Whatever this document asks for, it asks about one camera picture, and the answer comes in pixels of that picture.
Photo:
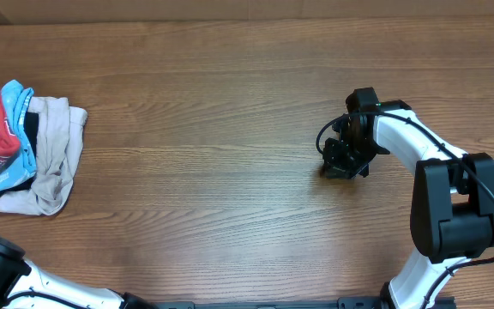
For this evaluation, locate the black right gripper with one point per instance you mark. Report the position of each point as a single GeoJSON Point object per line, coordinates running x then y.
{"type": "Point", "coordinates": [335, 167]}

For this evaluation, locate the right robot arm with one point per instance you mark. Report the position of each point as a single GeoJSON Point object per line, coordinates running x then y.
{"type": "Point", "coordinates": [452, 212]}

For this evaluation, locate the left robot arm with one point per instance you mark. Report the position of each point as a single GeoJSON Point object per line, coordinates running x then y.
{"type": "Point", "coordinates": [24, 285]}

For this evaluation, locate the beige folded garment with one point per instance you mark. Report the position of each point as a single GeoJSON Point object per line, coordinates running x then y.
{"type": "Point", "coordinates": [59, 147]}

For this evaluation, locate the dark navy folded garment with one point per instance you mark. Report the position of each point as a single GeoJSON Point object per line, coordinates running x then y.
{"type": "Point", "coordinates": [31, 127]}

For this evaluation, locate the light blue folded t-shirt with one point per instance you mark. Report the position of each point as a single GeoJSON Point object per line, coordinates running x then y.
{"type": "Point", "coordinates": [16, 100]}

